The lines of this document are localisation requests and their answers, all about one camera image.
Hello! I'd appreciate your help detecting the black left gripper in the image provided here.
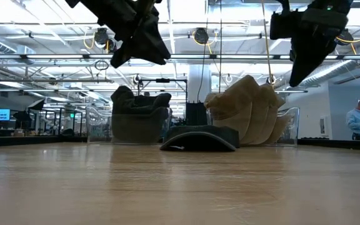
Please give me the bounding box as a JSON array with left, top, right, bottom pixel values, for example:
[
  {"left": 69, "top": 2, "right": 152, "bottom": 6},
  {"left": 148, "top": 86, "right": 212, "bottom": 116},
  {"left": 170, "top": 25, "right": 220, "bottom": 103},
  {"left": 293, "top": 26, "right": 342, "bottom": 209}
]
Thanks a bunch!
[{"left": 79, "top": 0, "right": 172, "bottom": 69}]

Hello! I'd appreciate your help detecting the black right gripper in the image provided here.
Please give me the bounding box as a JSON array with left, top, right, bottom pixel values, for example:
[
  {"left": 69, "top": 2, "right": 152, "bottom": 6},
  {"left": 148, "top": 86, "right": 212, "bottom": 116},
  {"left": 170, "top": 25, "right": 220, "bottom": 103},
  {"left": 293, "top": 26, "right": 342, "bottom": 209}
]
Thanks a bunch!
[{"left": 288, "top": 7, "right": 350, "bottom": 88}]

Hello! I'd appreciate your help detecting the clear plastic bin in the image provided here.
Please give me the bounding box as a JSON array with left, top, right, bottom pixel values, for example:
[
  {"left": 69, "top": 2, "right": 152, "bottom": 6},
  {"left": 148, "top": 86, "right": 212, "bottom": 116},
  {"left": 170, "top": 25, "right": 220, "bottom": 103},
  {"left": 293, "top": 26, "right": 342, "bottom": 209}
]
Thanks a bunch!
[
  {"left": 85, "top": 106, "right": 174, "bottom": 146},
  {"left": 204, "top": 107, "right": 301, "bottom": 148}
]

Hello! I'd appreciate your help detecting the black ceiling cable reel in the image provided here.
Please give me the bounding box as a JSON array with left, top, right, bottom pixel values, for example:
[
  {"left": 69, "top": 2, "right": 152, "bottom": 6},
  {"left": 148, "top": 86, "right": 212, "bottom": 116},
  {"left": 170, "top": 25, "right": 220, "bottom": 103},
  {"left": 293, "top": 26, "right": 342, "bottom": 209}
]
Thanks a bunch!
[
  {"left": 92, "top": 27, "right": 118, "bottom": 54},
  {"left": 193, "top": 27, "right": 211, "bottom": 46}
]

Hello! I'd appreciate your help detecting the black metal stand frame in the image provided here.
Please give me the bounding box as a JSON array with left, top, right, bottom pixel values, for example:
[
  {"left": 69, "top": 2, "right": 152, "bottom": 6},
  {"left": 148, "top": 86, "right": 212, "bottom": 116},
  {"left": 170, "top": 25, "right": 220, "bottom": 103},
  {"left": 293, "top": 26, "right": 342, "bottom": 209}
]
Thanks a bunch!
[{"left": 137, "top": 77, "right": 189, "bottom": 106}]

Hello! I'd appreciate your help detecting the yellow hanging power cord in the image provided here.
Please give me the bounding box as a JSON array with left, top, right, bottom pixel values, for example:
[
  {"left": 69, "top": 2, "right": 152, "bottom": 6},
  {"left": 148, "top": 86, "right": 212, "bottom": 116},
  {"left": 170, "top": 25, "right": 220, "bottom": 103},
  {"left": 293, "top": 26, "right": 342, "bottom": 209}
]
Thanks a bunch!
[{"left": 260, "top": 0, "right": 276, "bottom": 90}]

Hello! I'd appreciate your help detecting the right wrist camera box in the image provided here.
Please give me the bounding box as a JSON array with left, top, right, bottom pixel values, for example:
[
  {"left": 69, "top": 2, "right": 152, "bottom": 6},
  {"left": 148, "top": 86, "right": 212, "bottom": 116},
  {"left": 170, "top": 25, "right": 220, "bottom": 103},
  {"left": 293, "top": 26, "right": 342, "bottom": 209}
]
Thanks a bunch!
[{"left": 269, "top": 11, "right": 300, "bottom": 41}]

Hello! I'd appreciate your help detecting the thin black hanging cable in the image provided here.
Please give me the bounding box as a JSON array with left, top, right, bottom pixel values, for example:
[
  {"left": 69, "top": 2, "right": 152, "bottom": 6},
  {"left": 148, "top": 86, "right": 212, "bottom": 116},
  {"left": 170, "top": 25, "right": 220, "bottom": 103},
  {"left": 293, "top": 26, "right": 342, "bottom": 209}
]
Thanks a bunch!
[{"left": 219, "top": 0, "right": 223, "bottom": 94}]

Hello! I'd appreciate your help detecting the black aluminium table frame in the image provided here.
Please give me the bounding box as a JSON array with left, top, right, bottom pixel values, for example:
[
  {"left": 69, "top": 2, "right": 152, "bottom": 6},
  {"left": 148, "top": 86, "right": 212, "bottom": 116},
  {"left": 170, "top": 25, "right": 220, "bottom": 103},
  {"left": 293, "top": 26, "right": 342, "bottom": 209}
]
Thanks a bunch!
[{"left": 0, "top": 134, "right": 360, "bottom": 153}]

